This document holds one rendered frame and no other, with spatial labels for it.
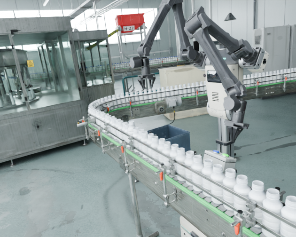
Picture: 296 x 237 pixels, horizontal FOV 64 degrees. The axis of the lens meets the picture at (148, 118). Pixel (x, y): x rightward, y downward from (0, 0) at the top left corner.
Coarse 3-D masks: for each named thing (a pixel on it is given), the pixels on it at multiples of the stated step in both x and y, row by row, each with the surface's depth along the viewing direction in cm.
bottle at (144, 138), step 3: (144, 132) 148; (147, 132) 146; (144, 135) 145; (147, 135) 146; (141, 138) 148; (144, 138) 146; (147, 138) 146; (141, 141) 146; (144, 141) 145; (141, 144) 147; (144, 147) 146; (147, 147) 146; (144, 150) 147; (147, 150) 147; (147, 153) 147; (144, 156) 148
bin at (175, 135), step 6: (162, 126) 224; (168, 126) 227; (174, 126) 218; (156, 132) 222; (162, 132) 225; (168, 132) 229; (174, 132) 221; (180, 132) 212; (186, 132) 205; (168, 138) 230; (174, 138) 194; (180, 138) 198; (186, 138) 201; (180, 144) 199; (186, 144) 202; (186, 150) 204
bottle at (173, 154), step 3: (174, 144) 124; (177, 144) 123; (171, 147) 122; (174, 147) 121; (177, 147) 121; (171, 150) 123; (174, 150) 121; (171, 153) 122; (174, 153) 121; (177, 153) 121; (171, 156) 122; (174, 156) 121; (174, 165) 122
